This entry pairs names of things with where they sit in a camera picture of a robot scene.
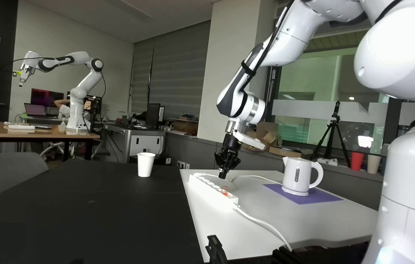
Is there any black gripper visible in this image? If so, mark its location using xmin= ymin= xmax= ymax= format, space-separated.
xmin=214 ymin=133 xmax=240 ymax=178

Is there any white power strip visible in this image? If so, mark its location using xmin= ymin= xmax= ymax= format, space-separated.
xmin=189 ymin=172 xmax=238 ymax=205

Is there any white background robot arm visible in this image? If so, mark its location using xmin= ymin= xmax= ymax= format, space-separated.
xmin=14 ymin=49 xmax=104 ymax=131

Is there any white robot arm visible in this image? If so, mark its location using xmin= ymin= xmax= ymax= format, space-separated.
xmin=215 ymin=0 xmax=415 ymax=264

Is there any cardboard box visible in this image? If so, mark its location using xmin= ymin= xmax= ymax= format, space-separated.
xmin=256 ymin=121 xmax=282 ymax=155

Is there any white electric kettle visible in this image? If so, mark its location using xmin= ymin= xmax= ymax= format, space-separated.
xmin=281 ymin=156 xmax=324 ymax=196

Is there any white paper cup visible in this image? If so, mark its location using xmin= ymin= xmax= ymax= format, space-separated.
xmin=137 ymin=152 xmax=155 ymax=177

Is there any purple mat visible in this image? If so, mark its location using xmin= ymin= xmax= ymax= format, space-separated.
xmin=265 ymin=183 xmax=338 ymax=205

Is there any red cup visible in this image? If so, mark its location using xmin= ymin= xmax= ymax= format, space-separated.
xmin=350 ymin=150 xmax=363 ymax=170

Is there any wooden desk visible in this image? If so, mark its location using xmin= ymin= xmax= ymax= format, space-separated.
xmin=0 ymin=121 xmax=99 ymax=159

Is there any white kettle cable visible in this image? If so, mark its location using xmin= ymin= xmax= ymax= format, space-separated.
xmin=225 ymin=172 xmax=285 ymax=187

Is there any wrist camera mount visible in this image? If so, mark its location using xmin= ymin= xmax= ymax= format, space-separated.
xmin=233 ymin=130 xmax=265 ymax=149

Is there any white power strip cable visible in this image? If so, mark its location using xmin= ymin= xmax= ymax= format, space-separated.
xmin=231 ymin=202 xmax=294 ymax=253

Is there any grey cabinet with handles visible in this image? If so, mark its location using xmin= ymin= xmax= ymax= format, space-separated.
xmin=105 ymin=124 xmax=164 ymax=162

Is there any black camera tripod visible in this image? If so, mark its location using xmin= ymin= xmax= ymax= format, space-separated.
xmin=312 ymin=102 xmax=350 ymax=164

